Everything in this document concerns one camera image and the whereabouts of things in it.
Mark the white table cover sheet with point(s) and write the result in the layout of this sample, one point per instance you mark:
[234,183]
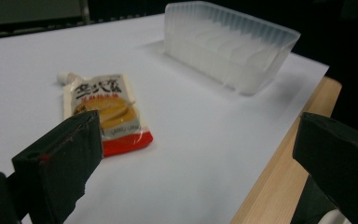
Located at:
[183,149]

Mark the translucent plastic storage bin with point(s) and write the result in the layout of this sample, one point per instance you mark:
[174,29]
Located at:
[230,46]

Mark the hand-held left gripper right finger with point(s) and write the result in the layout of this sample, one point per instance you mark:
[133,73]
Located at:
[341,155]

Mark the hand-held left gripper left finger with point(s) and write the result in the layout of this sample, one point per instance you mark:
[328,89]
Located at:
[59,161]

